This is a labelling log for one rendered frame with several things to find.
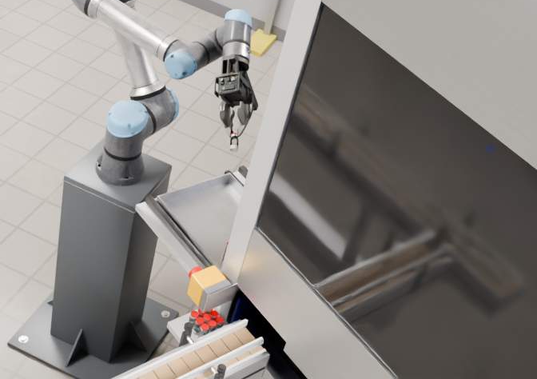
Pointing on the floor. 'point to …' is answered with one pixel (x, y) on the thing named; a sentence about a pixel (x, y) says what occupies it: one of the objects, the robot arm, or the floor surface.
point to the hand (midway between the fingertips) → (236, 133)
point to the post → (273, 127)
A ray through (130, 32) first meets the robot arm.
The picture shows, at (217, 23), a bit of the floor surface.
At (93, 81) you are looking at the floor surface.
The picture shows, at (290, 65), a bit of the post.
